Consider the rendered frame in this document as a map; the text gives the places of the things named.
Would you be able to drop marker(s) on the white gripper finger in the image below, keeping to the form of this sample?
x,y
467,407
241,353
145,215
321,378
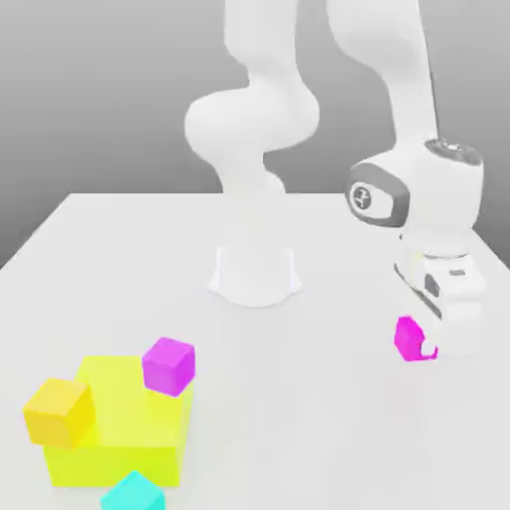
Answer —
x,y
428,347

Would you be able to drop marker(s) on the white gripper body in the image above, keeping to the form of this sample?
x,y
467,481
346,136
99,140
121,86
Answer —
x,y
414,279

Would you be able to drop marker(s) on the small magenta cube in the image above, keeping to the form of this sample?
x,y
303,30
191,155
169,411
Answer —
x,y
407,338

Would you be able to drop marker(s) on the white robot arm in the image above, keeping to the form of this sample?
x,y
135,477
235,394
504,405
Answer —
x,y
255,119

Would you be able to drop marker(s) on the small violet cube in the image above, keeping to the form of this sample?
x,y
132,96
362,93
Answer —
x,y
168,366

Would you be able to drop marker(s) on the small cyan cube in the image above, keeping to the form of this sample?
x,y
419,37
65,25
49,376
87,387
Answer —
x,y
133,494

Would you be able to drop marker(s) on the small yellow cube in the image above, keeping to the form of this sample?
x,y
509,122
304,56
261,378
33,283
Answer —
x,y
57,412

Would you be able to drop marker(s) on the large lime yellow box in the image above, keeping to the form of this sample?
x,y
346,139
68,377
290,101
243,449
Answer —
x,y
127,434

